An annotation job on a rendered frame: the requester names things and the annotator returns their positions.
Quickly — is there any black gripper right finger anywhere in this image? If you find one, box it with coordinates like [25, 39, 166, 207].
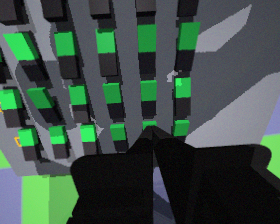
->
[151, 125, 272, 224]

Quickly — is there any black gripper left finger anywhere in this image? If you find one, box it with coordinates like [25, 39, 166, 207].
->
[70, 126, 153, 220]

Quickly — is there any grey switch panel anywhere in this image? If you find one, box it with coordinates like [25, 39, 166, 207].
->
[0, 0, 280, 177]

